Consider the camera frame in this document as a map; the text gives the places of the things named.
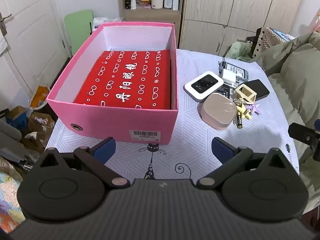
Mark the yellow starfish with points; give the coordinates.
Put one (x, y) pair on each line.
(243, 111)

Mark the blue cardboard box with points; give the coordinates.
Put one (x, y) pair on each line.
(16, 118)

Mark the white charger plug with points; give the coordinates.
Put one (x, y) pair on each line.
(228, 76)

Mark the white patterned tablecloth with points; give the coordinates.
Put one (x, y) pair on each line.
(190, 135)

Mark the cream plastic frame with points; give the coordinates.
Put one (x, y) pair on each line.
(255, 96)

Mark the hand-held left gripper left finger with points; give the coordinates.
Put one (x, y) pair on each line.
(106, 147)

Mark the bunch of metal keys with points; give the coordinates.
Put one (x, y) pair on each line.
(237, 102)

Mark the black bin with orange bag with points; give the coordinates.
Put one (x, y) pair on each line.
(40, 97)

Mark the beige rounded case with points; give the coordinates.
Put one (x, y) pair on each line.
(217, 110)

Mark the red printed cloth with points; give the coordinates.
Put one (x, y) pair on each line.
(125, 80)

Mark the light green board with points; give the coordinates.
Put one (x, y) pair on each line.
(77, 27)

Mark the pink cardboard box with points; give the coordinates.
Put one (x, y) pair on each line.
(112, 127)

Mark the white jar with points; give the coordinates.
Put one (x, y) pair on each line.
(157, 2)

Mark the open brown cardboard box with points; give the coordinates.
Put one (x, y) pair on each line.
(41, 125)

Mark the black bottle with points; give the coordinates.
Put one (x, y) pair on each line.
(127, 3)

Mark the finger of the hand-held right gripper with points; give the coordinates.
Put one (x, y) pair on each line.
(300, 131)

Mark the black and yellow battery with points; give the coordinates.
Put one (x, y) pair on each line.
(239, 122)

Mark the pale green garment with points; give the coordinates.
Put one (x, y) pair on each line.
(237, 50)

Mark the wooden shelf cabinet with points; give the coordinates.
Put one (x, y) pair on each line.
(152, 13)

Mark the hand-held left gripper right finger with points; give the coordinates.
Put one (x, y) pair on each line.
(221, 150)

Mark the white tissue pack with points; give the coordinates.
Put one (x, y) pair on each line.
(107, 21)

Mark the white pocket router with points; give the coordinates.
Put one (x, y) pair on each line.
(200, 91)

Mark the olive green duvet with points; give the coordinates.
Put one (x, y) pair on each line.
(295, 80)

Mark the white door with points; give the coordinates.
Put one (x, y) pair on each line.
(30, 30)

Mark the colourful patchwork quilt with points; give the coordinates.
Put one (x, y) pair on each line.
(10, 180)

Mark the black power bank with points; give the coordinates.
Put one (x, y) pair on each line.
(261, 87)

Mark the grey phone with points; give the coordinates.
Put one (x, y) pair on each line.
(237, 71)

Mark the light wooden wardrobe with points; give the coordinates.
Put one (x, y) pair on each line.
(225, 5)

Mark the patterned tote bag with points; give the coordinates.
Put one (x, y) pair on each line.
(270, 37)

